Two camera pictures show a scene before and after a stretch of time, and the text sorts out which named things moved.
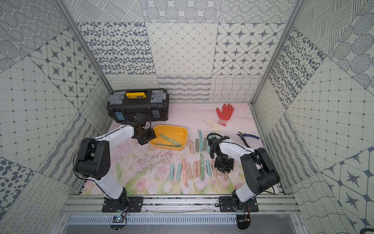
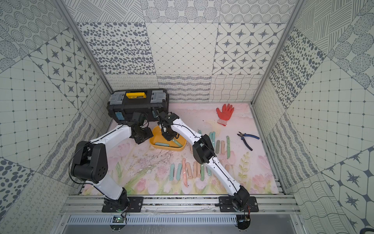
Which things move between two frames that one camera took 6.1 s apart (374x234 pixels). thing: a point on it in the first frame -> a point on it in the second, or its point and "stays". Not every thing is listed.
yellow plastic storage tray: [169, 137] stays
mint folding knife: [178, 171] stays
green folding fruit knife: [202, 167] stays
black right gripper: [228, 169] -> [168, 137]
